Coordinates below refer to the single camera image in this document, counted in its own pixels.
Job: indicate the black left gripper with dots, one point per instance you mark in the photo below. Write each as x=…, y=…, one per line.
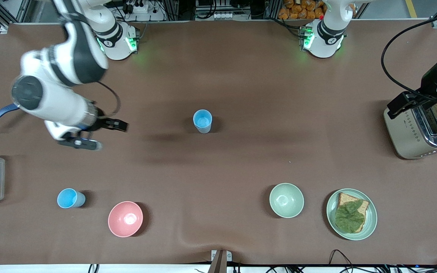
x=429, y=83

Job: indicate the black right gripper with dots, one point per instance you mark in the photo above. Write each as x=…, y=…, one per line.
x=102, y=123

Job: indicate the blue cup with tissue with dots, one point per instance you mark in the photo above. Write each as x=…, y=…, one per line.
x=202, y=129

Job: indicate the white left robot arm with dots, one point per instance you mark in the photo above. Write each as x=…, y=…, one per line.
x=326, y=34

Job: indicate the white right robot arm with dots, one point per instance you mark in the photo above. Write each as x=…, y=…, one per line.
x=63, y=102

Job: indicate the beige and chrome toaster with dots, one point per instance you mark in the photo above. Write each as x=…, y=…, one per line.
x=408, y=136

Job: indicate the empty blue cup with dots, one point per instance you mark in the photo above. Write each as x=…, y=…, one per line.
x=67, y=198

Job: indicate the pink bowl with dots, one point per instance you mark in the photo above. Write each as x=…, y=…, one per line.
x=125, y=219

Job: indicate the brown toast slice under lettuce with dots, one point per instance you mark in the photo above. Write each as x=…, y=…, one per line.
x=362, y=206

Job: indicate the pale green plate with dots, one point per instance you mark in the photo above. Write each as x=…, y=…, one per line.
x=370, y=220

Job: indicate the green lettuce leaf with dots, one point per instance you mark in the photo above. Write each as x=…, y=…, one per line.
x=349, y=218

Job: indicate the bag of orange buns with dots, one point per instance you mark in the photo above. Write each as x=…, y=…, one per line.
x=301, y=9

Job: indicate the small white power strip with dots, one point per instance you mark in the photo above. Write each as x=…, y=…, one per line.
x=223, y=15

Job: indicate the pale green bowl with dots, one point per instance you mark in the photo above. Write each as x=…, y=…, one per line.
x=286, y=200

